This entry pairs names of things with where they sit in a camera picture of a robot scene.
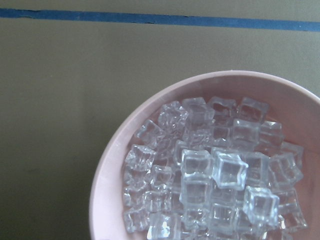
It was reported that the clear ice cube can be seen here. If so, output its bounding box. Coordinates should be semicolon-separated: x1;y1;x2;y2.
243;185;280;226
211;149;249;191

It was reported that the pink bowl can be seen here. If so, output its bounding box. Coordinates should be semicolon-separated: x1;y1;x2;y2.
89;70;320;240

